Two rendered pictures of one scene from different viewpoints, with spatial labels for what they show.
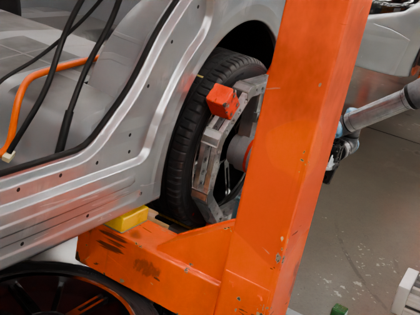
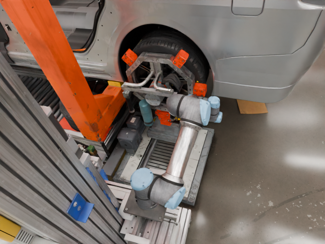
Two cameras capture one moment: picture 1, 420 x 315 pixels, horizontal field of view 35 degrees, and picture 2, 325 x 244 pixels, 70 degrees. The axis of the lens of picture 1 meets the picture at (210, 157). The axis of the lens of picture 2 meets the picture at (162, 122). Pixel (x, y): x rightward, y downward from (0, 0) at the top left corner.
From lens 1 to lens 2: 2.77 m
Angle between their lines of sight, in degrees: 75
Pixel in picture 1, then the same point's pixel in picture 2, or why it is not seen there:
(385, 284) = (285, 221)
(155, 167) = (114, 70)
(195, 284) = not seen: hidden behind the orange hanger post
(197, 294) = not seen: hidden behind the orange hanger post
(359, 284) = (270, 204)
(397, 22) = not seen: outside the picture
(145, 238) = (109, 90)
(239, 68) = (149, 46)
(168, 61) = (104, 33)
